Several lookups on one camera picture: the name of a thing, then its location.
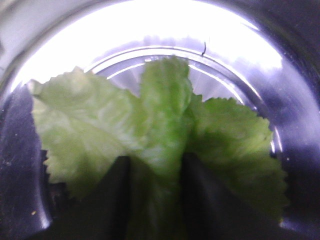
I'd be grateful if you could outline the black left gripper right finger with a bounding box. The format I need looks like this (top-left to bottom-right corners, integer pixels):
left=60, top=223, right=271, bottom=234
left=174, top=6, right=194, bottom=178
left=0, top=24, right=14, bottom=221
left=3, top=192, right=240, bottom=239
left=181, top=153, right=300, bottom=240

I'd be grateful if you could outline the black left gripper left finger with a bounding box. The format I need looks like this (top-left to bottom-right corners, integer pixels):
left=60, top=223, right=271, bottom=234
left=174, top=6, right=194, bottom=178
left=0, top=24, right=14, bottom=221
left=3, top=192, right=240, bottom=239
left=32, top=156, right=130, bottom=240

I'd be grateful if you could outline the green lettuce leaf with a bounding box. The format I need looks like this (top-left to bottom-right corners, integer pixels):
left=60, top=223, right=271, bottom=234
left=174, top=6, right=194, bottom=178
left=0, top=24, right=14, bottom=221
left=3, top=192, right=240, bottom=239
left=28, top=57, right=288, bottom=240

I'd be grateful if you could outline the pale green electric pot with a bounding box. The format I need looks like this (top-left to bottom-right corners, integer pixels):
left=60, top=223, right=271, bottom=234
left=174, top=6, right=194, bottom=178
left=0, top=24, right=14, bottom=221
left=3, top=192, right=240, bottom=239
left=0, top=0, right=320, bottom=240

